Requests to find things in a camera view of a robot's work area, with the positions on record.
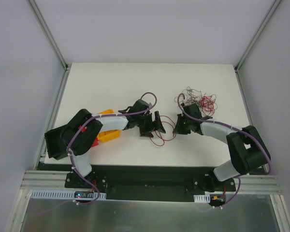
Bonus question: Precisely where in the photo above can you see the red and black wires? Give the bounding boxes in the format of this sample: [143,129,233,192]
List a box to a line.
[174,86,218,116]

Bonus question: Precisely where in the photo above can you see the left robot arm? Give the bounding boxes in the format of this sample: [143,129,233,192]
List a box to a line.
[44,99,166,188]

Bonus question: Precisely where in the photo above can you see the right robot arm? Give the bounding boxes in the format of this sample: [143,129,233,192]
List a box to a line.
[173,103,271,192]

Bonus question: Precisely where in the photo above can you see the yellow plastic bin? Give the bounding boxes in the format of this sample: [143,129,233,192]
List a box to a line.
[96,110,125,143]

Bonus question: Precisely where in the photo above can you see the red plastic bin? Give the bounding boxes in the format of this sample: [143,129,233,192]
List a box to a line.
[78,125,100,148]

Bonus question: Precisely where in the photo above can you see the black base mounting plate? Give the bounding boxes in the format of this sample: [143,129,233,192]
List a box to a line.
[36,162,269,203]

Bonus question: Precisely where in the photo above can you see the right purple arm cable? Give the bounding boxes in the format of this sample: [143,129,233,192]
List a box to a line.
[178,94,274,212]

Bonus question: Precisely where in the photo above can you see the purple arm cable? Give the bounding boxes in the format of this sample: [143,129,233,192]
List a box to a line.
[40,92,158,216]
[178,94,274,212]

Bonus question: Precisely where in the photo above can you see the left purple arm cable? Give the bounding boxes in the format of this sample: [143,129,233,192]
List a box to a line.
[40,92,158,216]

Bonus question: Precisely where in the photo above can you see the aluminium front rail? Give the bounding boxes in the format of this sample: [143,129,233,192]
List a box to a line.
[20,171,283,195]

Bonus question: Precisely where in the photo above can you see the left aluminium frame post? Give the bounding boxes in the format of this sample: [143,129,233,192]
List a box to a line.
[27,0,72,71]

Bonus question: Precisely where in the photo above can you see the aluminium frame post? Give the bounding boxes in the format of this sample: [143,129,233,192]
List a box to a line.
[233,0,283,72]
[27,0,72,71]

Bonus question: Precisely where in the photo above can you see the right aluminium frame post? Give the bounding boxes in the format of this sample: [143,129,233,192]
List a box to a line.
[233,0,283,72]

